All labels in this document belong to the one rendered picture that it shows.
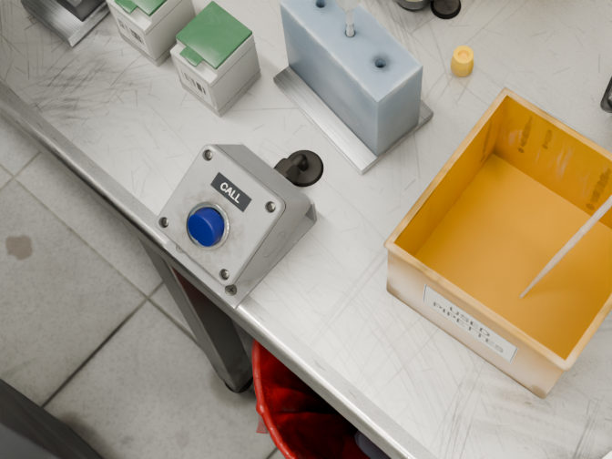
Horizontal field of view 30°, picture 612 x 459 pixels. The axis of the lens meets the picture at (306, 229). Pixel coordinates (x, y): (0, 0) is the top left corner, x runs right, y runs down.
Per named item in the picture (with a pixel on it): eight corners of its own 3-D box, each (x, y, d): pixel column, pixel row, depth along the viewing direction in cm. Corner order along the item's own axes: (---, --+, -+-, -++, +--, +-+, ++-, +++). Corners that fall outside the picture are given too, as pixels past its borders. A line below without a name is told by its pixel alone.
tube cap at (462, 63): (445, 68, 85) (447, 56, 83) (460, 53, 86) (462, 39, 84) (463, 81, 85) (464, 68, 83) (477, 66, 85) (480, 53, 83)
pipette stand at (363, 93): (273, 83, 86) (261, 15, 76) (344, 28, 87) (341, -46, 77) (361, 176, 83) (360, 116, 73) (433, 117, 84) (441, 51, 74)
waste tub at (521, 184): (381, 291, 80) (382, 244, 70) (489, 148, 83) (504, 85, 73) (544, 405, 76) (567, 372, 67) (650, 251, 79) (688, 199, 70)
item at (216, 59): (181, 86, 86) (166, 43, 80) (224, 45, 87) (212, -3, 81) (219, 118, 85) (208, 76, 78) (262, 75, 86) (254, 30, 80)
